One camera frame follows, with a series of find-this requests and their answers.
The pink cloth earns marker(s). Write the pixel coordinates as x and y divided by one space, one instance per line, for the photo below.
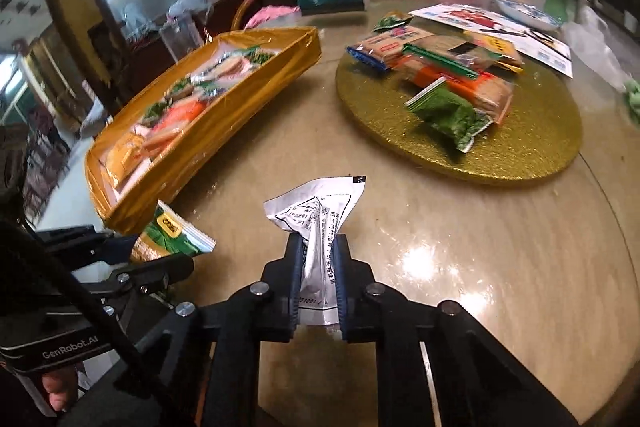
272 14

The crumpled green wrapper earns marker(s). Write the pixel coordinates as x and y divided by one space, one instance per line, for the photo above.
632 99

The gold glitter round turntable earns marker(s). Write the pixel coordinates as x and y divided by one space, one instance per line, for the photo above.
525 142

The gold cardboard box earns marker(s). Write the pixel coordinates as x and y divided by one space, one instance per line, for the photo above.
225 127

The blue white plate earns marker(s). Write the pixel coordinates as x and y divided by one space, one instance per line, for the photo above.
525 14

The black pen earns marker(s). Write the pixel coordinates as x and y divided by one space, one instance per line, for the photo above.
502 32

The green snack packet yellow label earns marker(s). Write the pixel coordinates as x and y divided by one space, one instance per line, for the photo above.
172 234

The black hair band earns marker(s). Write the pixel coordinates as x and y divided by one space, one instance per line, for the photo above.
542 37

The plain green snack packet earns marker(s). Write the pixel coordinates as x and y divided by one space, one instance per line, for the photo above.
447 117

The orange cracker pack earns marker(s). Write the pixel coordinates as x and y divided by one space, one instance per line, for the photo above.
180 114

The curved back wooden chair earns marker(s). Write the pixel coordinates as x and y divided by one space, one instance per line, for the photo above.
245 4

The person's left hand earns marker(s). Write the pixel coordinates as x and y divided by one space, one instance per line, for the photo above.
57 389

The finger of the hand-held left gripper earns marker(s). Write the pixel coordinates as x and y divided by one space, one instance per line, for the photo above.
117 248
150 274

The blue label cracker pack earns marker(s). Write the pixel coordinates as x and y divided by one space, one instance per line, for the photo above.
385 47

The printed paper flyer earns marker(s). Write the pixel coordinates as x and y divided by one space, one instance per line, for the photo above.
545 53

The white green snack packet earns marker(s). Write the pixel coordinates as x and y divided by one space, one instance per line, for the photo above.
320 217

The dark wooden sideboard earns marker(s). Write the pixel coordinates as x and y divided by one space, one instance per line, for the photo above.
135 57

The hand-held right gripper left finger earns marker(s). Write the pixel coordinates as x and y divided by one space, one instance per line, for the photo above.
298 277

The pile of mixed snack packets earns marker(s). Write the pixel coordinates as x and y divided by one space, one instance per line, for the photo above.
450 72

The white plastic bag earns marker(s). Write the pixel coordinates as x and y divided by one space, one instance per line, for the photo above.
595 47

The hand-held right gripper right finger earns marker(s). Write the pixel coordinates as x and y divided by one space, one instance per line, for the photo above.
340 277

